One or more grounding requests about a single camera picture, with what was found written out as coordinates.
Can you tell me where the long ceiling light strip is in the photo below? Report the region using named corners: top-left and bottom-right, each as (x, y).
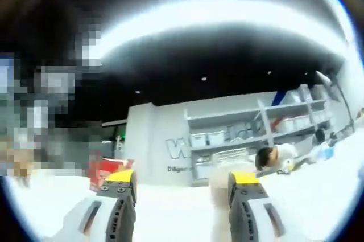
top-left (99, 0), bottom-right (364, 63)

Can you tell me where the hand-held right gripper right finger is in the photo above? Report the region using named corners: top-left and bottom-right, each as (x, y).
top-left (227, 171), bottom-right (287, 242)

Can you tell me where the row of white storage bins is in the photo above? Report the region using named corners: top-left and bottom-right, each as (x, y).
top-left (193, 85), bottom-right (333, 177)

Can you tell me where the red coffee box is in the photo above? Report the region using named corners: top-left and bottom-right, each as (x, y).
top-left (90, 158), bottom-right (134, 193)

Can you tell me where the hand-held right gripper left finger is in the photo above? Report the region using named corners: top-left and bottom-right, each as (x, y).
top-left (52, 169), bottom-right (138, 242)

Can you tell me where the grey metal storage shelf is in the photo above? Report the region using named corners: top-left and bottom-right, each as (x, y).
top-left (183, 82), bottom-right (342, 188)

